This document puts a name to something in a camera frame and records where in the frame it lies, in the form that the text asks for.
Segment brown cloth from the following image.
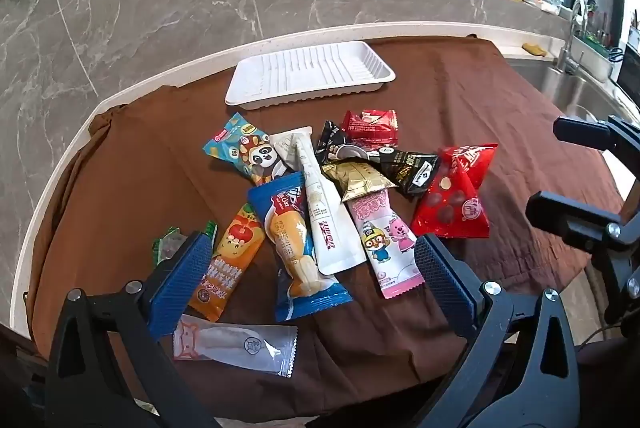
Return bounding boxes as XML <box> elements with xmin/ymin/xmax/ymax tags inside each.
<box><xmin>25</xmin><ymin>36</ymin><xmax>626</xmax><ymax>414</ymax></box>

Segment big red chocolate packet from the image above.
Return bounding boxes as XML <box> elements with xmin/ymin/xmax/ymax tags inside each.
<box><xmin>411</xmin><ymin>143</ymin><xmax>499</xmax><ymax>239</ymax></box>

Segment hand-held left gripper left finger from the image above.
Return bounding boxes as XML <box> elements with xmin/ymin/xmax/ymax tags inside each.
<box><xmin>37</xmin><ymin>231</ymin><xmax>221</xmax><ymax>428</ymax></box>

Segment white plastic tray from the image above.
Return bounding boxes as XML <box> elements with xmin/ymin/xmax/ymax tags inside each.
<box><xmin>224</xmin><ymin>41</ymin><xmax>397</xmax><ymax>110</ymax></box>

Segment small red snack packet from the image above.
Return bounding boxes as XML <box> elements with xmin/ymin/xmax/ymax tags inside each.
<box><xmin>341</xmin><ymin>109</ymin><xmax>399</xmax><ymax>148</ymax></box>

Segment pink cartoon snack packet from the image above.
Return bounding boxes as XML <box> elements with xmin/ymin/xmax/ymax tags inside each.
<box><xmin>345</xmin><ymin>191</ymin><xmax>426</xmax><ymax>300</ymax></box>

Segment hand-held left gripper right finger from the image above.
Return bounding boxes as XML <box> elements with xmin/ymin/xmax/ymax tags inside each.
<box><xmin>414</xmin><ymin>234</ymin><xmax>581</xmax><ymax>428</ymax></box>

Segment black cookie snack packet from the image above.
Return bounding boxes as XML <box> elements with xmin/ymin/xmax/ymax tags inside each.
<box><xmin>316</xmin><ymin>121</ymin><xmax>381</xmax><ymax>164</ymax></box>

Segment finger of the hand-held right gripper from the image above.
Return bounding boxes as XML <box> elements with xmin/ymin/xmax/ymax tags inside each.
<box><xmin>526</xmin><ymin>191</ymin><xmax>640</xmax><ymax>334</ymax></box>
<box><xmin>554</xmin><ymin>114</ymin><xmax>640</xmax><ymax>155</ymax></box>

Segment blue panda snack packet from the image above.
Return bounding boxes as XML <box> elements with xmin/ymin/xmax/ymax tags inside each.
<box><xmin>202</xmin><ymin>112</ymin><xmax>291</xmax><ymax>186</ymax></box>

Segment clear white snack packet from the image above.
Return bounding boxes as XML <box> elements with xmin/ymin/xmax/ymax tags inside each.
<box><xmin>172</xmin><ymin>314</ymin><xmax>298</xmax><ymax>378</ymax></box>

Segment small green snack packet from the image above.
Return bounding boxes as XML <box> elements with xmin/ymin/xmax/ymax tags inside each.
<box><xmin>152</xmin><ymin>221</ymin><xmax>218</xmax><ymax>269</ymax></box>

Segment long white snack packet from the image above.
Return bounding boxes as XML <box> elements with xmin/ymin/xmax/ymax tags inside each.
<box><xmin>292</xmin><ymin>141</ymin><xmax>368</xmax><ymax>275</ymax></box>

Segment metal faucet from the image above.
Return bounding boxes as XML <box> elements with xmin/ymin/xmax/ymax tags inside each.
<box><xmin>557</xmin><ymin>0</ymin><xmax>591</xmax><ymax>74</ymax></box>

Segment black triangular snack packet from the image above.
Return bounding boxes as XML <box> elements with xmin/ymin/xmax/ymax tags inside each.
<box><xmin>370</xmin><ymin>147</ymin><xmax>441</xmax><ymax>201</ymax></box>

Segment gold snack packet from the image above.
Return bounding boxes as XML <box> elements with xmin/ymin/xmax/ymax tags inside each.
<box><xmin>320</xmin><ymin>159</ymin><xmax>396</xmax><ymax>203</ymax></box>

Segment silver white snack packet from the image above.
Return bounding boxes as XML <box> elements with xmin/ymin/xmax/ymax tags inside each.
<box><xmin>270</xmin><ymin>127</ymin><xmax>313</xmax><ymax>171</ymax></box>

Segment orange snack packet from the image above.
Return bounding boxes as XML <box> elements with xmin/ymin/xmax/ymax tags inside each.
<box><xmin>187</xmin><ymin>203</ymin><xmax>266</xmax><ymax>323</ymax></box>

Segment dish rack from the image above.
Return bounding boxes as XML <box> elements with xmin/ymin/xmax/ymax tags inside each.
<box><xmin>575</xmin><ymin>28</ymin><xmax>626</xmax><ymax>82</ymax></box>

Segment steel sink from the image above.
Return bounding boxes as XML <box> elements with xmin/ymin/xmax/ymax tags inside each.
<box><xmin>505</xmin><ymin>56</ymin><xmax>640</xmax><ymax>124</ymax></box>

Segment blue cake snack packet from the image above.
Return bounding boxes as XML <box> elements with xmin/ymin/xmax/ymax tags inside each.
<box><xmin>247</xmin><ymin>172</ymin><xmax>353</xmax><ymax>323</ymax></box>

